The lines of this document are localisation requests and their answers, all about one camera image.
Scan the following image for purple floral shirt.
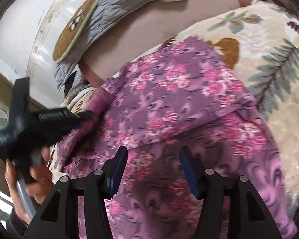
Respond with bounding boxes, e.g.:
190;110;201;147
58;37;297;238

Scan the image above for person's left hand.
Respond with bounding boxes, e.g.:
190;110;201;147
5;147;54;226

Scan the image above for brown embroidered cushion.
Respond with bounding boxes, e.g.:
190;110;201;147
52;0;98;63

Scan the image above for grey quilted blanket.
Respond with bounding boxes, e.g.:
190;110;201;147
54;0;183;90

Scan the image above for cream leaf-pattern fleece blanket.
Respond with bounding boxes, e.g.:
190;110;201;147
47;0;299;220

